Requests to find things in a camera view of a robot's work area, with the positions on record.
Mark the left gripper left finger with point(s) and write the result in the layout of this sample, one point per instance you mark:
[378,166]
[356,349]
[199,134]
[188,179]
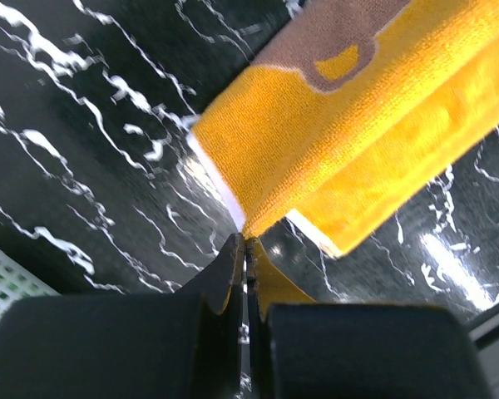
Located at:
[145,345]

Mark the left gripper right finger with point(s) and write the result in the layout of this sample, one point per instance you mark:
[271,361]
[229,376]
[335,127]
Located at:
[300,348]

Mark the brown yellow towel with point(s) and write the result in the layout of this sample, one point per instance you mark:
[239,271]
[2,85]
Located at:
[361,146]

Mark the black marble pattern mat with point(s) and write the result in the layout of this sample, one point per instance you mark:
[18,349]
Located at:
[100,191]

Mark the white perforated plastic basket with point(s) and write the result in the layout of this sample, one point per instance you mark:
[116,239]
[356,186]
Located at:
[17,283]

